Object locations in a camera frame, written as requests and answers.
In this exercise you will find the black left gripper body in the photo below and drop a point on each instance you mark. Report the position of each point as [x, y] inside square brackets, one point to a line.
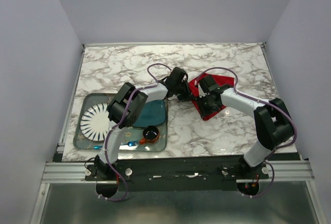
[182, 92]

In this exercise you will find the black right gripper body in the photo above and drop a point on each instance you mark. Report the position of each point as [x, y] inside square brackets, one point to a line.
[206, 106]

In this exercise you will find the red cloth napkin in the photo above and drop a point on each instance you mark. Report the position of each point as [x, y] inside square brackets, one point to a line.
[221, 80]

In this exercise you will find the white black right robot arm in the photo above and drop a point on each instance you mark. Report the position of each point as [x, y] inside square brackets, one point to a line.
[273, 123]

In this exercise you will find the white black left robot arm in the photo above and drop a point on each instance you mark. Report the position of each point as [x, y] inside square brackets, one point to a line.
[125, 109]

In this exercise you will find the teal square plate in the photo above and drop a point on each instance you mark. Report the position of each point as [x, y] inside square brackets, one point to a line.
[152, 114]

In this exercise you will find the brown ceramic cup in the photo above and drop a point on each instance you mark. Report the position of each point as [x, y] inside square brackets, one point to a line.
[151, 135]

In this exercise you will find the glass rectangular tray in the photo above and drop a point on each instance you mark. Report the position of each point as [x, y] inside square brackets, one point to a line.
[132, 134]

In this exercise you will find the white blue striped plate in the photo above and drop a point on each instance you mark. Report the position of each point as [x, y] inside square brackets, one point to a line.
[94, 123]

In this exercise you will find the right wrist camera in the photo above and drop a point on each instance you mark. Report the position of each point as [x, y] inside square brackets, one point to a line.
[206, 85]

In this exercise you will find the black mounting base plate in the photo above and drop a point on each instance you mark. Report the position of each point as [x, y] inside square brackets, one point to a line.
[176, 174]

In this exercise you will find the blue handled utensil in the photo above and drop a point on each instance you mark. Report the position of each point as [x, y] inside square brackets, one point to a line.
[129, 144]

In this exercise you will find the aluminium frame rail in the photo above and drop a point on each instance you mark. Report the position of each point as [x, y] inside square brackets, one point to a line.
[285, 171]

